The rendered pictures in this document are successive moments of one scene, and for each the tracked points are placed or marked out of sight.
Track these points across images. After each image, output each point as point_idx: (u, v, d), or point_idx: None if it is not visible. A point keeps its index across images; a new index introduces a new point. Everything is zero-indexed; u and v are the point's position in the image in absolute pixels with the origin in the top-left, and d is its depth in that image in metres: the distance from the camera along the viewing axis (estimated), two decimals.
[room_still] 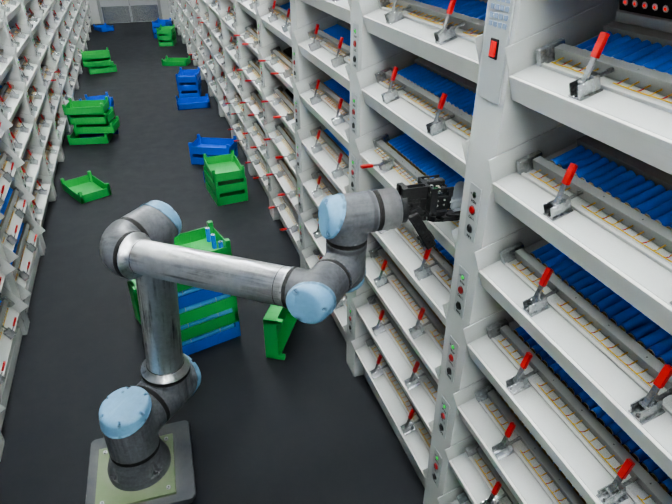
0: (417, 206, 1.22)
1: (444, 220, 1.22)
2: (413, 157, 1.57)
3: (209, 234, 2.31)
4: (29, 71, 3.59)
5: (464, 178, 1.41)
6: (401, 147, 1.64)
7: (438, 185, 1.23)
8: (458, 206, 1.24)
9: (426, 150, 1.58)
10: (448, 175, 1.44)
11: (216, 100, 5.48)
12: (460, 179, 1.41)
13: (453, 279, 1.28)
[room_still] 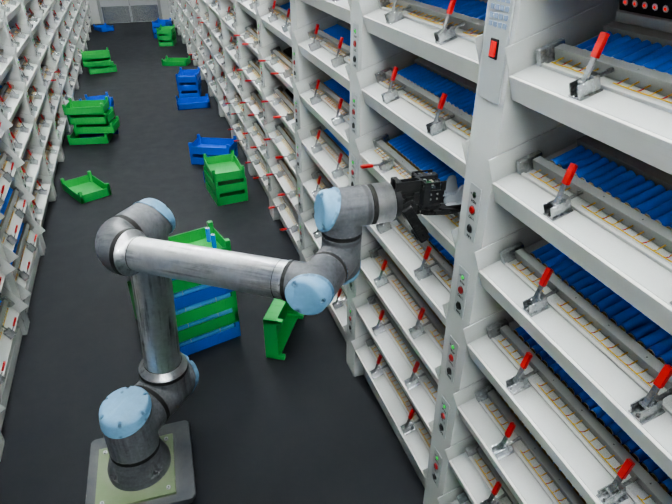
0: (411, 200, 1.25)
1: (436, 214, 1.25)
2: (413, 157, 1.57)
3: (209, 234, 2.31)
4: (29, 71, 3.59)
5: (464, 178, 1.41)
6: (401, 147, 1.64)
7: (431, 179, 1.26)
8: (451, 200, 1.26)
9: (426, 150, 1.58)
10: (448, 175, 1.44)
11: (216, 100, 5.48)
12: (460, 179, 1.41)
13: (453, 279, 1.28)
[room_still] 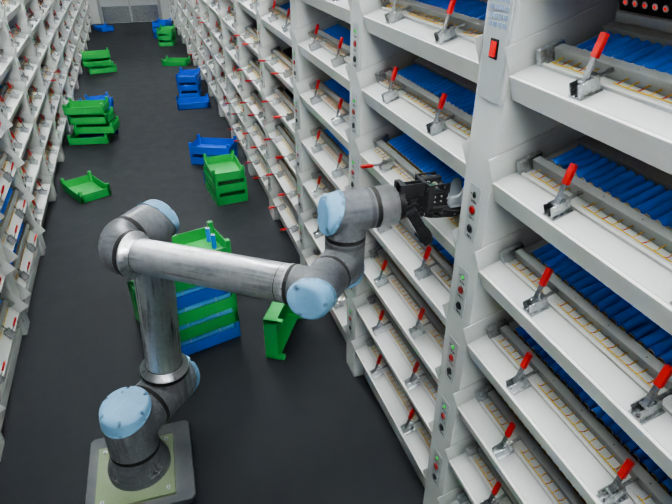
0: (415, 202, 1.23)
1: (441, 216, 1.24)
2: (413, 157, 1.57)
3: (209, 234, 2.31)
4: (29, 71, 3.59)
5: (464, 178, 1.41)
6: (401, 147, 1.64)
7: (435, 182, 1.25)
8: (455, 202, 1.26)
9: (426, 150, 1.58)
10: (448, 175, 1.44)
11: (216, 100, 5.48)
12: (460, 179, 1.41)
13: (453, 279, 1.28)
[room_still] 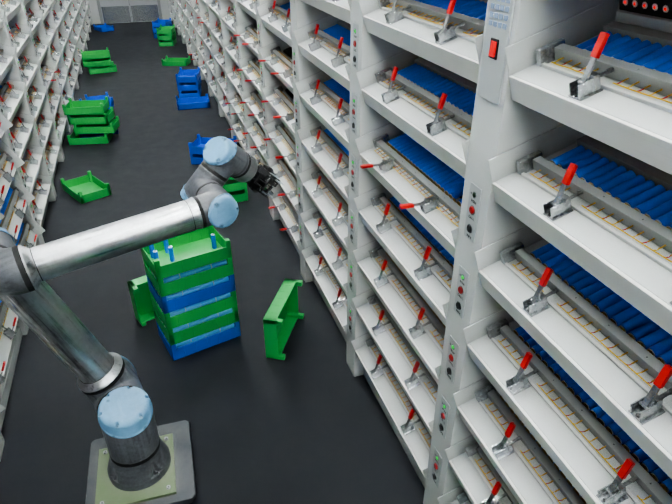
0: None
1: (248, 186, 1.84)
2: (413, 157, 1.57)
3: None
4: (29, 71, 3.59)
5: (464, 178, 1.41)
6: (401, 147, 1.64)
7: (270, 185, 1.82)
8: (261, 189, 1.87)
9: (426, 150, 1.58)
10: (448, 175, 1.44)
11: (216, 100, 5.48)
12: (460, 179, 1.41)
13: (453, 279, 1.28)
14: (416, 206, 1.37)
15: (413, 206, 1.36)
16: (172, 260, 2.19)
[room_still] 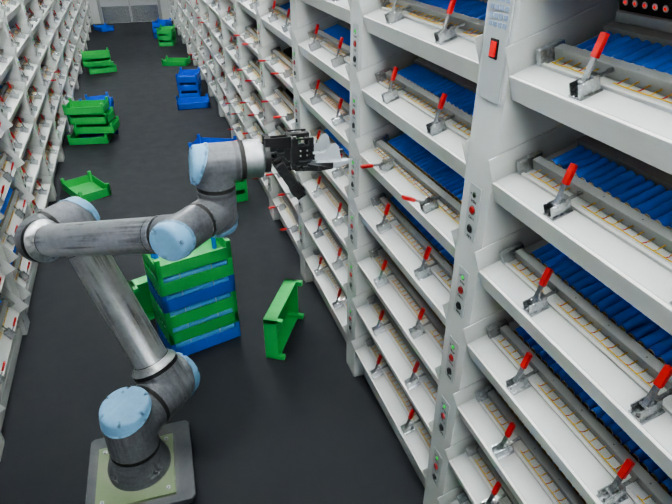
0: (282, 156, 1.31)
1: (305, 169, 1.31)
2: (414, 157, 1.57)
3: None
4: (29, 71, 3.59)
5: None
6: (401, 147, 1.64)
7: (302, 137, 1.32)
8: (322, 158, 1.33)
9: (427, 150, 1.58)
10: (449, 174, 1.44)
11: (216, 100, 5.48)
12: (462, 178, 1.41)
13: (453, 279, 1.28)
14: (417, 202, 1.36)
15: (414, 201, 1.36)
16: None
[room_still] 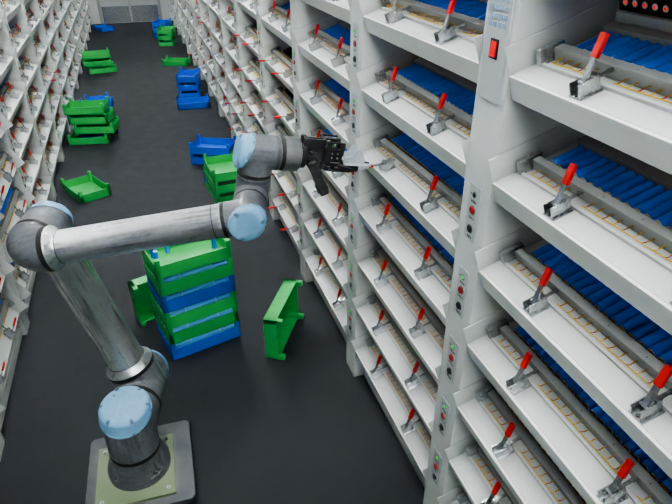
0: (315, 156, 1.50)
1: (336, 170, 1.51)
2: (418, 155, 1.57)
3: None
4: (29, 71, 3.59)
5: None
6: (405, 145, 1.64)
7: (335, 142, 1.52)
8: (349, 162, 1.53)
9: None
10: (453, 172, 1.44)
11: (216, 100, 5.48)
12: None
13: (453, 279, 1.28)
14: (431, 192, 1.36)
15: (433, 189, 1.36)
16: None
